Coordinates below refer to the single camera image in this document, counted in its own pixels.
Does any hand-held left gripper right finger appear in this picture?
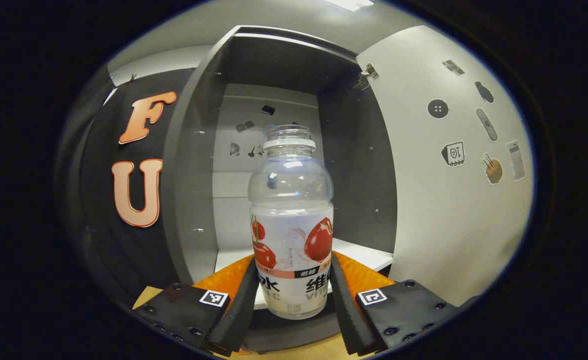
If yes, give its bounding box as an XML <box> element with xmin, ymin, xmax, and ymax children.
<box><xmin>330</xmin><ymin>250</ymin><xmax>457</xmax><ymax>357</ymax></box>

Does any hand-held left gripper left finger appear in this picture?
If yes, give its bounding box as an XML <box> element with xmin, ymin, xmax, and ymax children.
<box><xmin>133</xmin><ymin>254</ymin><xmax>260</xmax><ymax>357</ymax></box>

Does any clear plastic bottle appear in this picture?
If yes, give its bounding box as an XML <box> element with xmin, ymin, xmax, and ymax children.
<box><xmin>248</xmin><ymin>124</ymin><xmax>334</xmax><ymax>321</ymax></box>

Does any grey cabinet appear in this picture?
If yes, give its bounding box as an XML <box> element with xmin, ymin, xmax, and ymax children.
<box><xmin>161</xmin><ymin>25</ymin><xmax>398</xmax><ymax>353</ymax></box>

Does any metal cabinet hinge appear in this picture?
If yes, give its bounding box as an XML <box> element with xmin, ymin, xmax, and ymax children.
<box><xmin>353</xmin><ymin>63</ymin><xmax>379</xmax><ymax>92</ymax></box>

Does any black backdrop cloth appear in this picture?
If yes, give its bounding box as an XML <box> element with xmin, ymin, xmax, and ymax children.
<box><xmin>56</xmin><ymin>67</ymin><xmax>197</xmax><ymax>301</ymax></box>

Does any ceiling light panel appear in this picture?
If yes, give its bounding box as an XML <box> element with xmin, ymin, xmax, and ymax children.
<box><xmin>324</xmin><ymin>0</ymin><xmax>375</xmax><ymax>12</ymax></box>

